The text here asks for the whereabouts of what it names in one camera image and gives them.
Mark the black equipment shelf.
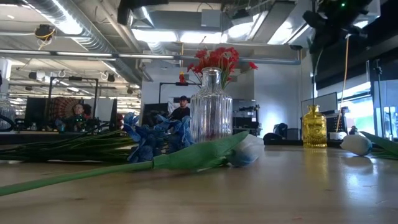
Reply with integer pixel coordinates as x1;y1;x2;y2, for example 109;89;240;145
232;98;261;136

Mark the grey computer monitor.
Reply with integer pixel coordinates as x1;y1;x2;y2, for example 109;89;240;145
300;91;339;119

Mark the low black rig frame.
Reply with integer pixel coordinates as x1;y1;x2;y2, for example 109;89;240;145
159;81;200;103

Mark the clear ribbed glass vase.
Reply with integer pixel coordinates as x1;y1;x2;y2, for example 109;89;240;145
189;67;234;144

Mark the silver ribbed ceiling duct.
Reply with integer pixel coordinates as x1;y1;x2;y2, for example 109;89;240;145
27;0;144;85

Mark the black yellow ceiling cable reel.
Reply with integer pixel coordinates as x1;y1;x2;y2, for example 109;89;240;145
34;24;57;50

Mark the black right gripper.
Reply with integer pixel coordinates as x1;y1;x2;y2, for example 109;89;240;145
303;0;373;54

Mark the small clear glass bottle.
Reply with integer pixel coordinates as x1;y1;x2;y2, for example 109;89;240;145
0;91;17;131

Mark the silver horizontal ceiling pipe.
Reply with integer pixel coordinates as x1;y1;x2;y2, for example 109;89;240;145
0;49;302;65

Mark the dark computer monitor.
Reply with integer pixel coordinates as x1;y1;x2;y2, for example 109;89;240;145
24;96;50;128

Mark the seated person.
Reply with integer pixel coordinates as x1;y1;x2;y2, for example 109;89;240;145
70;103;94;131

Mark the blue artificial flower bunch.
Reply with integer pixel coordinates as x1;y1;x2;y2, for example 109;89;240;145
0;111;195;164

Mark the orange hanging cable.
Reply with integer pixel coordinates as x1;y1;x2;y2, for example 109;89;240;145
335;35;351;133

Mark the white upright panel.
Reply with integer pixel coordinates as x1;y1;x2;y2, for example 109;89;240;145
93;98;118;125

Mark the grey ceiling box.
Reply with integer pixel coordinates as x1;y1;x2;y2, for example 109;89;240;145
201;9;222;29

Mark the black curved frame clip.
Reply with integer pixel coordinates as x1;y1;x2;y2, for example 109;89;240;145
263;133;282;146

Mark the bright ceiling light panel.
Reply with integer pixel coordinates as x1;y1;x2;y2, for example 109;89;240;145
132;29;224;44

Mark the white artificial tulip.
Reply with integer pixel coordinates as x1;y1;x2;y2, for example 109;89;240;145
340;130;398;161
0;129;266;197

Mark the black tripod stand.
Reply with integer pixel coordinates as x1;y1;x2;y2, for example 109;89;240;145
371;58;386;138

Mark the yellow glass vase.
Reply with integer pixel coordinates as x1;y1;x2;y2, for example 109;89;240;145
302;104;328;149

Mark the red artificial flower bunch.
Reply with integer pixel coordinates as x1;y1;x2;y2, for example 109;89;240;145
229;60;259;83
179;46;218;91
208;46;242;91

